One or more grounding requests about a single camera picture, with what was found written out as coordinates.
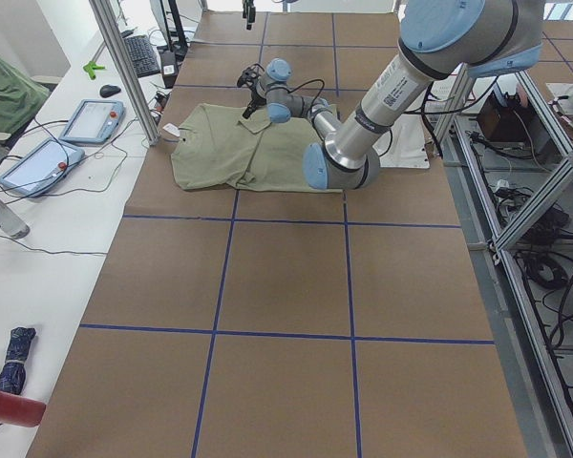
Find black computer mouse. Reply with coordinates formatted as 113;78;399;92
99;84;121;98

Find green cloth chair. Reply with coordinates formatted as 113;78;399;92
0;57;50;135

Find blue teach pendant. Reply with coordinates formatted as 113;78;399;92
0;139;84;197
58;99;125;146

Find aluminium frame post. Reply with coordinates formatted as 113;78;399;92
89;0;159;146

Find white shirt hang tag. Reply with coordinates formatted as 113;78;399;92
163;123;180;137

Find green plastic clamp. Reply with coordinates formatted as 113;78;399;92
83;60;105;80

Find black keyboard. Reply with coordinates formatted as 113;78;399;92
123;35;160;77

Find red water bottle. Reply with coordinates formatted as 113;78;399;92
0;391;47;427

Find olive green long-sleeve shirt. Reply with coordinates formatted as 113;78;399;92
171;103;318;193

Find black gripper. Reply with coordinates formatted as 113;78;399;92
236;64;266;119
242;0;256;30

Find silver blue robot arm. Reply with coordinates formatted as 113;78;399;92
237;0;544;190

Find black box white label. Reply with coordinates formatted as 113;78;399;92
159;51;179;89

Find clear grey water bottle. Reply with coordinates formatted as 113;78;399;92
0;199;30;239

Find folded navy umbrella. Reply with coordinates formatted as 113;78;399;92
0;327;36;395

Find far blue teach pendant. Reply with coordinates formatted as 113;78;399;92
58;99;125;146

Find near blue teach pendant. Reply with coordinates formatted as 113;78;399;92
0;139;84;197

